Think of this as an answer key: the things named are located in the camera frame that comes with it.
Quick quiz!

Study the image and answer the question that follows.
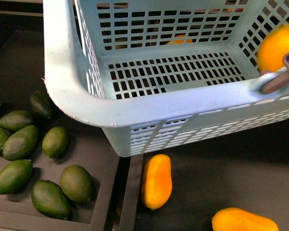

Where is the green lime centre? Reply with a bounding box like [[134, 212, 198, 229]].
[[42, 126, 69, 158]]

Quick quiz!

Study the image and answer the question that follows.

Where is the dark avocado by basket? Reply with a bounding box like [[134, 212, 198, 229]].
[[30, 90, 54, 119]]

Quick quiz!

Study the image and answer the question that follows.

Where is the green lime lower left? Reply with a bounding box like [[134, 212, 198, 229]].
[[0, 159, 33, 195]]

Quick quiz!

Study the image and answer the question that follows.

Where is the green avocado upper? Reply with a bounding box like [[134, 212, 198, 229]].
[[0, 110, 34, 132]]

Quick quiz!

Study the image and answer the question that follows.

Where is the yellow lemon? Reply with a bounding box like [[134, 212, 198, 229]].
[[257, 26, 289, 72]]

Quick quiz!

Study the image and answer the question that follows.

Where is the green avocado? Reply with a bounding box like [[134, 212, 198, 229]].
[[31, 180, 72, 220], [0, 110, 34, 132], [2, 125, 39, 161]]

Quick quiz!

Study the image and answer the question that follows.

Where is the green avocado left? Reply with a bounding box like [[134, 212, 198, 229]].
[[2, 125, 39, 161]]

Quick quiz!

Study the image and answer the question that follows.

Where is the light blue plastic basket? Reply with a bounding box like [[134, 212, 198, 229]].
[[43, 0, 289, 157]]

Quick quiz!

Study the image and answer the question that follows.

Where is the brown basket handle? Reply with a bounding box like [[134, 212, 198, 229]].
[[261, 52, 289, 94]]

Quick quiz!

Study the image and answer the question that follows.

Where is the orange mango bottom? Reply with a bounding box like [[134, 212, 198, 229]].
[[211, 207, 279, 231]]

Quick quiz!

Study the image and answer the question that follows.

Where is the orange mango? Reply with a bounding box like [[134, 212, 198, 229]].
[[141, 154, 172, 210], [211, 207, 279, 231]]

